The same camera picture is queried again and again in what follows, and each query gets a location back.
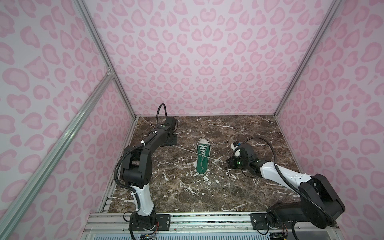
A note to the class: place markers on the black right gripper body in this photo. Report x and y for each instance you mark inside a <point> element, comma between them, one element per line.
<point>238,163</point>

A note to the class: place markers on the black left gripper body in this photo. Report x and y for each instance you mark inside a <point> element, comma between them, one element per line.
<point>173,141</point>

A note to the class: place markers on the green canvas sneaker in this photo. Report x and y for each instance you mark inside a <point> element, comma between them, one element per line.
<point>203,153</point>

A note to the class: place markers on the white shoelace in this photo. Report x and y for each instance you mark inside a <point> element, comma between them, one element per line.
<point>195,152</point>

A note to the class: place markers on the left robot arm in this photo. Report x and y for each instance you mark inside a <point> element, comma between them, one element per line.
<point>134,171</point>

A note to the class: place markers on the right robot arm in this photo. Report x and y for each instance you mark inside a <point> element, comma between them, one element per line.
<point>319,203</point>

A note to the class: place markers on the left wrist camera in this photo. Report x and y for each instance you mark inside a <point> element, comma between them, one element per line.
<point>171,122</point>

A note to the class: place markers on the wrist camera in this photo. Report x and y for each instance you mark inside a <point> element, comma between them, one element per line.
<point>235,147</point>
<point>171,122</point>

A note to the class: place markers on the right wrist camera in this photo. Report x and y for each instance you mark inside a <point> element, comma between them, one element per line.
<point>235,147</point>

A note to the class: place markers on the aluminium corner post left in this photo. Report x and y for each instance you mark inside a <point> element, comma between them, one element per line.
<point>100,46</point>

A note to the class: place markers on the aluminium corner post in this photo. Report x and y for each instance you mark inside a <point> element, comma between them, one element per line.
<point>314,43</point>
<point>100,46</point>

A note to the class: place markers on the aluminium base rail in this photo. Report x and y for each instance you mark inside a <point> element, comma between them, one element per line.
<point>205,226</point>

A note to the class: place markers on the aluminium corner post right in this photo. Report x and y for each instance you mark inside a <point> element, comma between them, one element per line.
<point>314,43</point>

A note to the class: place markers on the aluminium diagonal frame bar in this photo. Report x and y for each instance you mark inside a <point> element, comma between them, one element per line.
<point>21,204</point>

